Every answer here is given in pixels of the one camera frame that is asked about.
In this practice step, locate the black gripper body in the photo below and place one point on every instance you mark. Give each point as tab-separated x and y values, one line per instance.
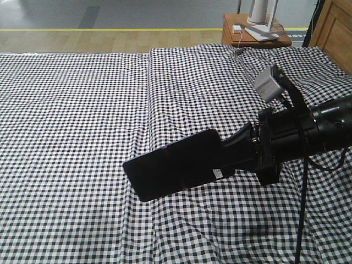
280	138

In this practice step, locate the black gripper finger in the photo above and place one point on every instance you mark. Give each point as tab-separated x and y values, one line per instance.
242	138
237	156

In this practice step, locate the black foldable smartphone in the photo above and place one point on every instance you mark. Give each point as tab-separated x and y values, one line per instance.
181	165

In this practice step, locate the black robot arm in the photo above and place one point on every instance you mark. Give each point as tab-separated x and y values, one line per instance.
332	127

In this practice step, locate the wooden nightstand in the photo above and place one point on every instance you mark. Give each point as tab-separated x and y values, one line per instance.
246	40

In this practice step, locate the white power adapter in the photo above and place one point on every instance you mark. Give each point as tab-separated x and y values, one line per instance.
237	29

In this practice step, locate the wooden headboard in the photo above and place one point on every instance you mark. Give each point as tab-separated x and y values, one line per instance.
332	33

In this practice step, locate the white cylindrical appliance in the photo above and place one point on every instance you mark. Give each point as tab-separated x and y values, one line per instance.
258	12

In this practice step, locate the black white checkered bedsheet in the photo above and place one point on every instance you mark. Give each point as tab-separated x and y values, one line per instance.
69	121

